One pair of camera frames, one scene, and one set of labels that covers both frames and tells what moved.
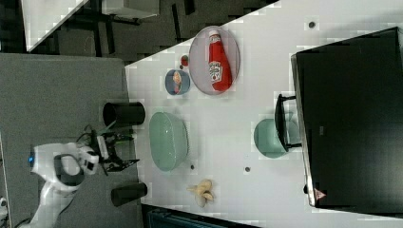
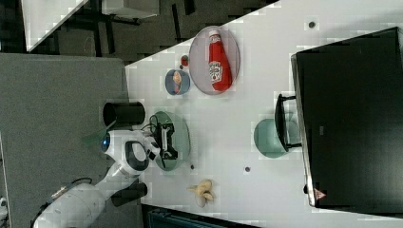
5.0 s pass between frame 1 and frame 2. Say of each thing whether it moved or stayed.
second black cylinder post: stayed
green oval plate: stayed
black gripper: moved
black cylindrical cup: stayed
